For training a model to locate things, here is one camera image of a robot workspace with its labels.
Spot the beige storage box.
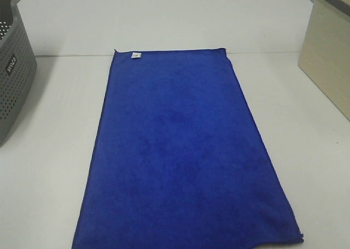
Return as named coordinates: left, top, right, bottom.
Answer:
left=298, top=0, right=349, bottom=118

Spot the grey perforated plastic basket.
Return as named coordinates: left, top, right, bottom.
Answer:
left=1, top=0, right=37, bottom=142

